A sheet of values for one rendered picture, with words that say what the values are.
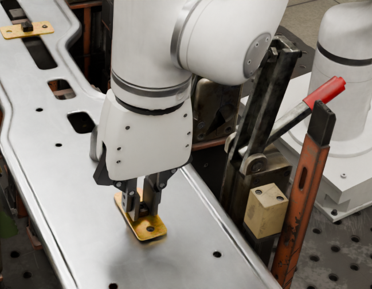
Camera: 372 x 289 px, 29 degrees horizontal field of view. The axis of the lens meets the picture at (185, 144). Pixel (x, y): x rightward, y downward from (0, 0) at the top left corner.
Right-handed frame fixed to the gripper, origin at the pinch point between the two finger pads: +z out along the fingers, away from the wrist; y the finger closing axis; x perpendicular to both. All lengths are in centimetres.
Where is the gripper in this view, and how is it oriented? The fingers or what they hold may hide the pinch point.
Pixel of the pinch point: (141, 198)
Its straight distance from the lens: 85.8
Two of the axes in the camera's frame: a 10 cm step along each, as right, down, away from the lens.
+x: 4.4, 5.9, -6.7
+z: -1.0, 7.8, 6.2
